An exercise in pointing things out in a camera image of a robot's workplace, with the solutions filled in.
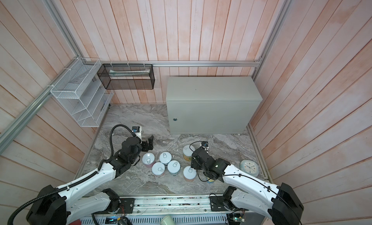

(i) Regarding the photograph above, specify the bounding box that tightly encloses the blue can pull tab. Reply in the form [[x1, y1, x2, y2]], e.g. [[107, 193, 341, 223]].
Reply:
[[167, 160, 181, 176]]

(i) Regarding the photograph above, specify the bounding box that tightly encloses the white cup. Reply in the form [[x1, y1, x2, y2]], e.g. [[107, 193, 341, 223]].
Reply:
[[160, 215, 176, 225]]

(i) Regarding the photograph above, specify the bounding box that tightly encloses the black mesh basket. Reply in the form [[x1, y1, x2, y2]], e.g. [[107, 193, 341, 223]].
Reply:
[[97, 63, 155, 90]]

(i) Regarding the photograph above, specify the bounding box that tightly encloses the white wire shelf rack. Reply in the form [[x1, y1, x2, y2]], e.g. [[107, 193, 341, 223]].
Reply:
[[50, 58, 113, 128]]

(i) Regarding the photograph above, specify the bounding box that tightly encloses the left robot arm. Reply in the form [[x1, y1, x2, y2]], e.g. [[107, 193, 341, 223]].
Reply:
[[7, 125, 154, 225]]

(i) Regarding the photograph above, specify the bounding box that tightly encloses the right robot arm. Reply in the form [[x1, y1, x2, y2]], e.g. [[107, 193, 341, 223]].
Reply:
[[191, 142, 304, 225]]

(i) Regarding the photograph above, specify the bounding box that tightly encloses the tall can green label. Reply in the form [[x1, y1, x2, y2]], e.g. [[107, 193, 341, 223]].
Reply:
[[183, 145, 195, 162]]

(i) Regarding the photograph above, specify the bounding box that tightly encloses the white round clock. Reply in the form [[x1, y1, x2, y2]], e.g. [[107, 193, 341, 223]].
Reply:
[[240, 160, 260, 177]]

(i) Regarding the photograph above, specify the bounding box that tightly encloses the aluminium mounting rail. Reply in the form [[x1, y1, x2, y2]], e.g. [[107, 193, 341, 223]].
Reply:
[[78, 192, 292, 217]]

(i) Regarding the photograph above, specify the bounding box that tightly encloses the grey metal cabinet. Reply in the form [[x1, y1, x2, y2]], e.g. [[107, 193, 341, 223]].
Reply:
[[166, 77, 263, 134]]

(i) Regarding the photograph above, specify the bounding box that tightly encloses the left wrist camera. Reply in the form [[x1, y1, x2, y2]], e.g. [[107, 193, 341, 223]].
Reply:
[[132, 126, 142, 141]]

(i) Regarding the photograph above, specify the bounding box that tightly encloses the silver can pull tab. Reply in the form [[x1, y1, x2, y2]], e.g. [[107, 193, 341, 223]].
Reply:
[[159, 152, 172, 166]]

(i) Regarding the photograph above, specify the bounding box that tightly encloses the pink can white lid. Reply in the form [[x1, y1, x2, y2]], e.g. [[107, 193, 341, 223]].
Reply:
[[152, 162, 166, 177]]

